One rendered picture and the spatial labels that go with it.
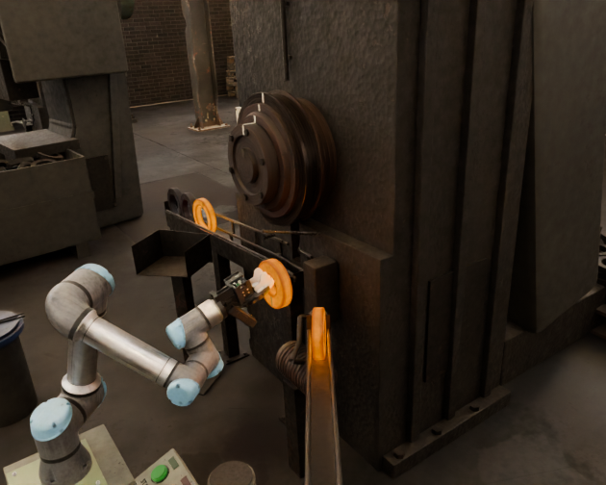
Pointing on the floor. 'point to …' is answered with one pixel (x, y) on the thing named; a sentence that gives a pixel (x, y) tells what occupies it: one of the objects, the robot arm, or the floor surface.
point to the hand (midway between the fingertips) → (273, 278)
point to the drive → (561, 185)
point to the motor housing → (294, 403)
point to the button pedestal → (167, 472)
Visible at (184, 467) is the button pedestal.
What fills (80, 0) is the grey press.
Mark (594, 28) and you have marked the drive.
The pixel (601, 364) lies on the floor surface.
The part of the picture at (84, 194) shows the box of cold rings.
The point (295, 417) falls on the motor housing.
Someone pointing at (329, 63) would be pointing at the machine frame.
